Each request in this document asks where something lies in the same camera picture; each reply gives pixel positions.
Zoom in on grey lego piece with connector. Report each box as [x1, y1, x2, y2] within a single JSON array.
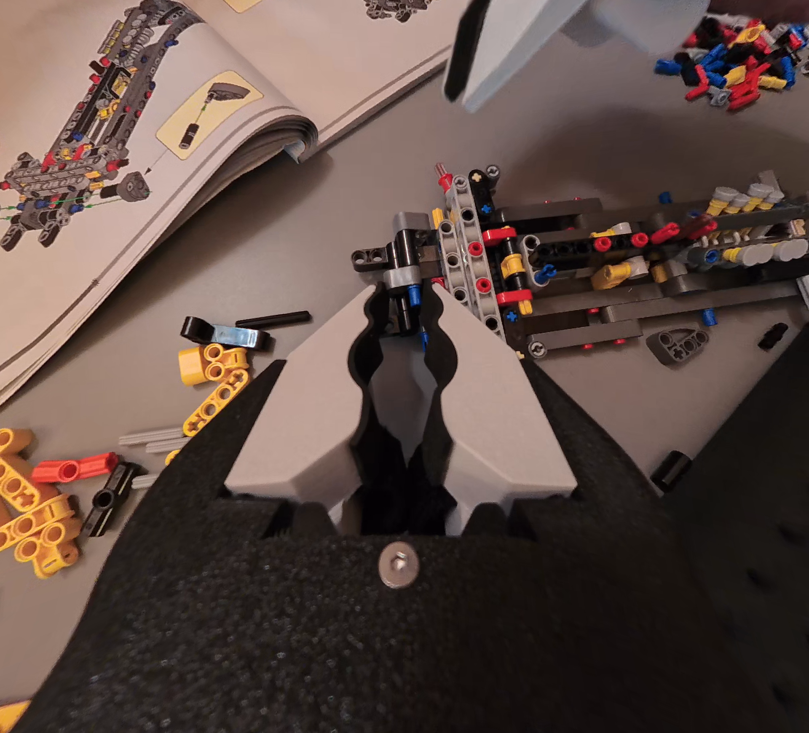
[[392, 210, 432, 269]]

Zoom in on red lego axle connector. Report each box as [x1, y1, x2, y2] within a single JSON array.
[[32, 454, 120, 484]]

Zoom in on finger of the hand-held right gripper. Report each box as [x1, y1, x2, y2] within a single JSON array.
[[442, 0, 659, 115]]

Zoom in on black lego pin connector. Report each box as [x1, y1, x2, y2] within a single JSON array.
[[82, 461, 149, 538]]

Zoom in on pile of yellow lego pieces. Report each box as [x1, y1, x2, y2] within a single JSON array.
[[0, 344, 274, 581]]

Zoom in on grey lego car chassis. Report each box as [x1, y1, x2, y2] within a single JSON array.
[[351, 161, 809, 362]]

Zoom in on pile of mixed lego pins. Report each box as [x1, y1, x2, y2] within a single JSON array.
[[654, 16, 809, 112]]

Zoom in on lego instruction booklet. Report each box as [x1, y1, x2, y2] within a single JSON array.
[[0, 0, 500, 405]]

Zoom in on black lego axle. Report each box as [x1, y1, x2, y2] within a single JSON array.
[[235, 311, 312, 331]]

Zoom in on black curved lego liftarm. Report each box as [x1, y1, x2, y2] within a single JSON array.
[[181, 316, 276, 350]]

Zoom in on dark grey lego cam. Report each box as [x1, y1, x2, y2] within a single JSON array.
[[646, 326, 712, 365]]

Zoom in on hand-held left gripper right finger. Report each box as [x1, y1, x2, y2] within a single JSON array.
[[407, 286, 579, 537]]

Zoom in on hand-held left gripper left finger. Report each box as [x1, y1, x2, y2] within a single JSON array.
[[223, 284, 408, 536]]

